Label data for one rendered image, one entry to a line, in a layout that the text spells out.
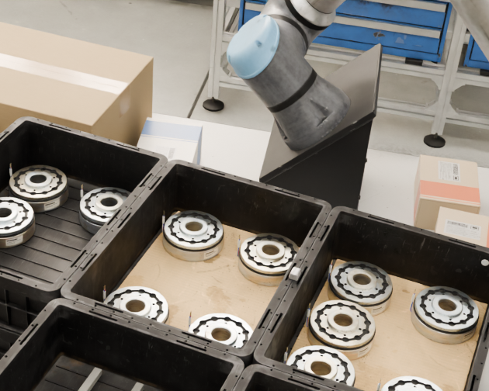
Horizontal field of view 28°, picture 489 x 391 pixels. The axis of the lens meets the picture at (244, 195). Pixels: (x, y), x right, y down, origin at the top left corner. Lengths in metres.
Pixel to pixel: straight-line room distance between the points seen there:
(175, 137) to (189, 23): 2.27
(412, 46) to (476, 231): 1.63
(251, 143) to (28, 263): 0.73
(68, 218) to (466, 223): 0.75
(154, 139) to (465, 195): 0.64
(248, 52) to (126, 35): 2.38
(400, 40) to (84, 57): 1.61
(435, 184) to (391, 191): 0.12
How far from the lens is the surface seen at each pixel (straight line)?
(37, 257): 1.66
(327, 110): 1.84
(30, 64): 2.06
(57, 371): 1.47
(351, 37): 3.46
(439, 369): 1.53
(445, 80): 3.49
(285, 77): 1.81
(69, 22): 4.26
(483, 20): 1.67
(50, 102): 1.92
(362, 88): 1.91
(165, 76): 3.85
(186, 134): 2.03
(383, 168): 2.16
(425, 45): 3.46
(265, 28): 1.81
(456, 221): 1.92
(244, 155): 2.14
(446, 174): 2.05
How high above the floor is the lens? 1.89
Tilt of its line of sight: 36 degrees down
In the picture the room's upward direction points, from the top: 5 degrees clockwise
